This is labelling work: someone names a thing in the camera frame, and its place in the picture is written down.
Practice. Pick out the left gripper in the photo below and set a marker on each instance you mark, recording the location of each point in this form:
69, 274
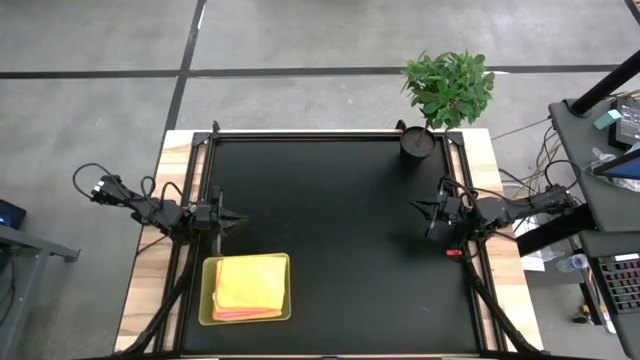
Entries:
205, 217

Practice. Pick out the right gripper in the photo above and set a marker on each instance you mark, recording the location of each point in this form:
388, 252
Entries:
450, 207

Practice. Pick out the orange microfiber towel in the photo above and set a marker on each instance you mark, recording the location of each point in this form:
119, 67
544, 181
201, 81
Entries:
250, 282

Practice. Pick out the green plastic bin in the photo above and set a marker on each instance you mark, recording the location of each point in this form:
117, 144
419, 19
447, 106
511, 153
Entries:
206, 290

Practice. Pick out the pink microfiber towel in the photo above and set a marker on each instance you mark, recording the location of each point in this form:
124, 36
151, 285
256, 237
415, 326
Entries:
240, 314

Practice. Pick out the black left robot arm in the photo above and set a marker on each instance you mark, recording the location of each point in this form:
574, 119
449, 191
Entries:
155, 210

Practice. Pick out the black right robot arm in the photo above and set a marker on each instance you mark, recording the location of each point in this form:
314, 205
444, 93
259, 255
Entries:
525, 205

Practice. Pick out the small red object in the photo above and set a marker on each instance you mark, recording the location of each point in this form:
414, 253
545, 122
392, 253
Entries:
454, 252

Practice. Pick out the black plant pot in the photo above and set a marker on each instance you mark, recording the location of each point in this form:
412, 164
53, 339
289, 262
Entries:
417, 142

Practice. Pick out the white paper sheets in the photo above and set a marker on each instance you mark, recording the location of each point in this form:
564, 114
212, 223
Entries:
532, 262

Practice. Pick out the green leafy plant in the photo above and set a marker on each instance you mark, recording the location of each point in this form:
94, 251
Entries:
445, 87

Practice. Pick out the black desk support beam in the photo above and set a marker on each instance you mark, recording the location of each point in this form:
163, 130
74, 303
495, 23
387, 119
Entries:
550, 235

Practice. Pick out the clear plastic bottle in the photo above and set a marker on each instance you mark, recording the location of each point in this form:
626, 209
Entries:
575, 262

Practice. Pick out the grey side desk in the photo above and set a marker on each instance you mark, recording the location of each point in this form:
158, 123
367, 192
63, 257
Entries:
595, 210

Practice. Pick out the grey low desk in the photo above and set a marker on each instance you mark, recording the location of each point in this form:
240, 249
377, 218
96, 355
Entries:
30, 242

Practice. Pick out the small teal box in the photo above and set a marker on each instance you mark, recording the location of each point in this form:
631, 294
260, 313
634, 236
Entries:
607, 120

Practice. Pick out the tablet with blue screen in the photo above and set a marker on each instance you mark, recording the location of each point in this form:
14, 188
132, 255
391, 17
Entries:
625, 167

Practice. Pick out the black keyboard blue keys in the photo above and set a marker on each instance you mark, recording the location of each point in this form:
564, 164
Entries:
622, 285

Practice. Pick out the black round pole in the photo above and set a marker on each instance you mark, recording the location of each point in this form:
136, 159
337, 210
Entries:
605, 85

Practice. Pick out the black electronic box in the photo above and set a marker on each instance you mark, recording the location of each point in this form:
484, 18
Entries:
627, 125

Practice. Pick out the black device blue light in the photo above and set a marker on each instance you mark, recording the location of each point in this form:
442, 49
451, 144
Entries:
11, 215

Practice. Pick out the black aluminium table frame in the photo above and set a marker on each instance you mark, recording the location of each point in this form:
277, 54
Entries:
300, 135

